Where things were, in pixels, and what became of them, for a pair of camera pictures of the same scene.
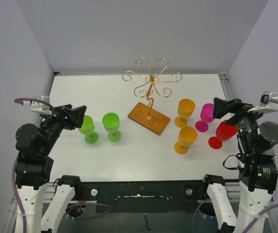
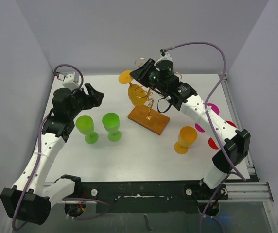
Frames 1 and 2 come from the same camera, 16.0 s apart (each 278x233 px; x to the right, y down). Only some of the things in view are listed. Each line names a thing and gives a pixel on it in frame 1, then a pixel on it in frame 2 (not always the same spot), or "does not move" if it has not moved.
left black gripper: [71, 118] → [92, 101]
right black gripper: [221, 106] → [141, 74]
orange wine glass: [185, 108] → [136, 94]
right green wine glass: [111, 122] does not move
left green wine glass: [87, 128] does not move
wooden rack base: [157, 124] does not move
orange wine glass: [186, 136] does not move
